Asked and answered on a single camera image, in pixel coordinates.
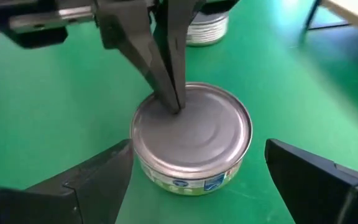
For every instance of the green white tuna can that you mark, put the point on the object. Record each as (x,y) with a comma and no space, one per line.
(197,140)
(208,31)

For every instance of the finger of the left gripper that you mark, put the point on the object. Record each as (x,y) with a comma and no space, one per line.
(176,46)
(135,46)

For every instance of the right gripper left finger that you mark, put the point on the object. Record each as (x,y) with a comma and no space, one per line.
(73,202)

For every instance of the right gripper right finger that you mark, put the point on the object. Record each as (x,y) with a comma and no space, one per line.
(322,199)

